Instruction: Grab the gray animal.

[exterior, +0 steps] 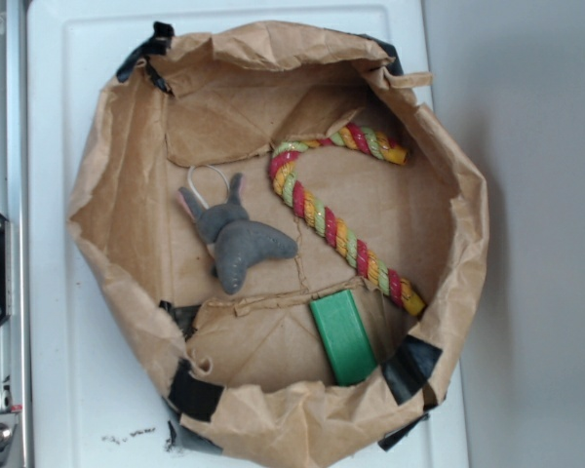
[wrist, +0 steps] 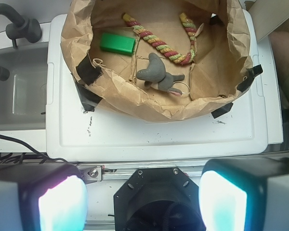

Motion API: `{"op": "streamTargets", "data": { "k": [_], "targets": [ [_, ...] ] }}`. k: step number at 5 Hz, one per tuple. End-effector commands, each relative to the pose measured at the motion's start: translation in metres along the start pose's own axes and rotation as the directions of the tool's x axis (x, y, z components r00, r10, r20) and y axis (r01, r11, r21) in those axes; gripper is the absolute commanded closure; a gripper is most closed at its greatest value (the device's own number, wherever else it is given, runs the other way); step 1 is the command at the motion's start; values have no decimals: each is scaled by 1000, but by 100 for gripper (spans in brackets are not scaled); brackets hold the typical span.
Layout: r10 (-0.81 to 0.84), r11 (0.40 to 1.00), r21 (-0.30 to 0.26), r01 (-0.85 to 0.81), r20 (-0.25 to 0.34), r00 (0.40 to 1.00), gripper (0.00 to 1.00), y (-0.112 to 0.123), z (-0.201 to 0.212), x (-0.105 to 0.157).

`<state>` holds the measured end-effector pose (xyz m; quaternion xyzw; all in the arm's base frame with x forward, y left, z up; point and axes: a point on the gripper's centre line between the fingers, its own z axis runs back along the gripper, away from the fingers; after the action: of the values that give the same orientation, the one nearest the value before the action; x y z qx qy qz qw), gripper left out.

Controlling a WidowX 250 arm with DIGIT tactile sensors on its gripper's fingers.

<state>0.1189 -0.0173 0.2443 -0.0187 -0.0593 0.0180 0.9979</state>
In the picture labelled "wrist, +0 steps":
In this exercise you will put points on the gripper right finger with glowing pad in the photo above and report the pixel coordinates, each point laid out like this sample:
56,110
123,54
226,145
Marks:
245,194

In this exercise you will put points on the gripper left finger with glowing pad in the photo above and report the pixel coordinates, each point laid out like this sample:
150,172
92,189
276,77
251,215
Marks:
42,197

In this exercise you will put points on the gray plush animal toy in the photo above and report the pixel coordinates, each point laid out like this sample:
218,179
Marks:
155,76

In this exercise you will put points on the white plastic tray lid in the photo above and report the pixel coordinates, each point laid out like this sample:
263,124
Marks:
106,136

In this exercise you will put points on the gray toy sink basin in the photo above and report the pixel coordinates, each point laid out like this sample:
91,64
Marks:
23,94

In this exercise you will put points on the brown paper bag container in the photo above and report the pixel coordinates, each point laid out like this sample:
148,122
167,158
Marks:
222,71

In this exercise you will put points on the dark gray toy faucet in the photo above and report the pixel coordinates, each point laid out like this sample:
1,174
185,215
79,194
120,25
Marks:
20,26

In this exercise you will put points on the green rectangular block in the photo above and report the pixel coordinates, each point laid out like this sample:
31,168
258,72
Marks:
117,44

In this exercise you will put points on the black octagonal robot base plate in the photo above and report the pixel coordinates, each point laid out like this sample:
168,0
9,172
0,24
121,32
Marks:
158,199

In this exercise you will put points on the aluminium extrusion rail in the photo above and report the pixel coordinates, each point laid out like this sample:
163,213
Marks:
95,172

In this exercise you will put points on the multicolour twisted rope toy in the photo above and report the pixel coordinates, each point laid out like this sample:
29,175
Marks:
161,46

